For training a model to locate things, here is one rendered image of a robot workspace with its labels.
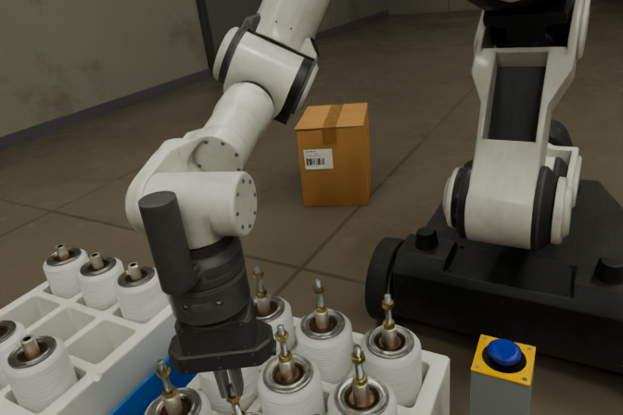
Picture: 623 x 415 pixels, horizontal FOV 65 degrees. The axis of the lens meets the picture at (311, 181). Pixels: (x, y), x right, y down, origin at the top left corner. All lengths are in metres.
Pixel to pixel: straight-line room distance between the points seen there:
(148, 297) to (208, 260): 0.58
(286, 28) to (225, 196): 0.30
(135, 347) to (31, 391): 0.18
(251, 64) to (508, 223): 0.48
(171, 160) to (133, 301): 0.57
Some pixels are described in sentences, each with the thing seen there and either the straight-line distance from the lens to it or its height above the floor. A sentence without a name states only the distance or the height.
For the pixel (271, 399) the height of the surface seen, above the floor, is 0.24.
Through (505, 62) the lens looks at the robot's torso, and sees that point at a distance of 0.95.
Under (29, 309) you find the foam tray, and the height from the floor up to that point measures 0.15.
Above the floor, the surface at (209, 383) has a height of 0.23.
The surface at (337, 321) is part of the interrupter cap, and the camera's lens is 0.86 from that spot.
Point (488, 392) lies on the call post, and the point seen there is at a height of 0.28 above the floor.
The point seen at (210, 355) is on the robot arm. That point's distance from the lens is 0.60.
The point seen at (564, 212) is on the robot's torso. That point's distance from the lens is 0.87.
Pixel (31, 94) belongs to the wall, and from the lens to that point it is 3.58.
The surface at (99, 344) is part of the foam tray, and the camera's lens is 1.17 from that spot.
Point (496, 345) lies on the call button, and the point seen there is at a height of 0.33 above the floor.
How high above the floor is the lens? 0.80
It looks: 23 degrees down
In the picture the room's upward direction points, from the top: 7 degrees counter-clockwise
